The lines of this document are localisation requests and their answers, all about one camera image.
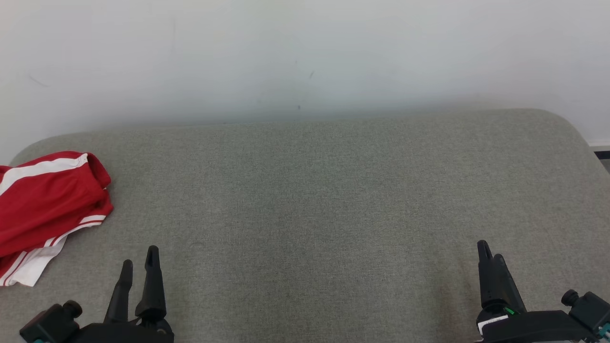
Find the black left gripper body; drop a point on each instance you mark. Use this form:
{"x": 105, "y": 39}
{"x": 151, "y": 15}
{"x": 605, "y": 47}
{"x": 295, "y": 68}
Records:
{"x": 124, "y": 333}

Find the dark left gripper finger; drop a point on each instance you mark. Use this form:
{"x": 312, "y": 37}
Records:
{"x": 152, "y": 286}
{"x": 121, "y": 295}

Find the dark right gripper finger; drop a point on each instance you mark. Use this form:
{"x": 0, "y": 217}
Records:
{"x": 507, "y": 288}
{"x": 486, "y": 276}

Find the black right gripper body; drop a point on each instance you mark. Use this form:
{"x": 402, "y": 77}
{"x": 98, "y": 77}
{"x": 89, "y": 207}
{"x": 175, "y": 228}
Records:
{"x": 529, "y": 328}

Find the red shirt with white sleeves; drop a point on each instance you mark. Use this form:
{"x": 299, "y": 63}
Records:
{"x": 45, "y": 205}

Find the black baseboard strip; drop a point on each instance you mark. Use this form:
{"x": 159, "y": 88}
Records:
{"x": 602, "y": 154}

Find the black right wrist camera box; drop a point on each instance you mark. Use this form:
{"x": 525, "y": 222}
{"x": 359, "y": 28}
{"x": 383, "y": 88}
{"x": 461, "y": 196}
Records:
{"x": 588, "y": 309}

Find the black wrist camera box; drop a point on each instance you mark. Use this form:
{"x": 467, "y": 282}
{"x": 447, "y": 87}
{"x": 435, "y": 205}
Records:
{"x": 588, "y": 309}
{"x": 47, "y": 326}

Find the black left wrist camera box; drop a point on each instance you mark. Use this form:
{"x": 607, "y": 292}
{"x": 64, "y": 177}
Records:
{"x": 47, "y": 326}

